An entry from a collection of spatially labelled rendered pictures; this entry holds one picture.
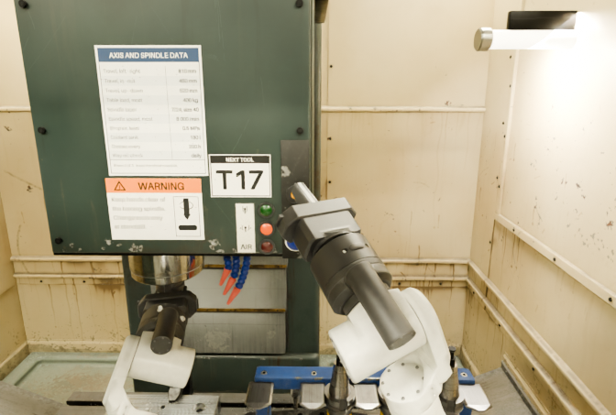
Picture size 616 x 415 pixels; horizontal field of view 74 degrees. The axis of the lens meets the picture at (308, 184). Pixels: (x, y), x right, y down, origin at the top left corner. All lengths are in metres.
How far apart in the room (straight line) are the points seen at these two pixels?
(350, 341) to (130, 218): 0.42
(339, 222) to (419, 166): 1.20
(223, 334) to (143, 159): 0.98
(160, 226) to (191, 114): 0.19
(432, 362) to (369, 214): 1.26
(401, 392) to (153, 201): 0.46
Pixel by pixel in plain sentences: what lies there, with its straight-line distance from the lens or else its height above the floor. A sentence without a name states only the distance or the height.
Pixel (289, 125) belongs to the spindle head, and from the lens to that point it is 0.65.
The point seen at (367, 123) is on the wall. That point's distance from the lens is 1.70.
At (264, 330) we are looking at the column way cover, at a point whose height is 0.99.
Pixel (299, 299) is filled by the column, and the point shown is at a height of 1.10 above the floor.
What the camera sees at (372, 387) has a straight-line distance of 0.97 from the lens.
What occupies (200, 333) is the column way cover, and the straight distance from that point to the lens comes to 1.60.
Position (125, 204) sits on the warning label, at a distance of 0.74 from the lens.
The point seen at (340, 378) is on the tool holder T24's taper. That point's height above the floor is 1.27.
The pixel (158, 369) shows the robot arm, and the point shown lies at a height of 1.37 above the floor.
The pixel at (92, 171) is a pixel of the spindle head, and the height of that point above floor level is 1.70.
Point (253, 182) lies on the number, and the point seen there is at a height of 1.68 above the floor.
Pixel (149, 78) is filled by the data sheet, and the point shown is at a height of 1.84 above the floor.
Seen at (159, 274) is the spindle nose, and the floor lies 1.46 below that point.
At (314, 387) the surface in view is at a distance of 0.96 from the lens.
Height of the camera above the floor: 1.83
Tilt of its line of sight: 14 degrees down
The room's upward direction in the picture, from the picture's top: straight up
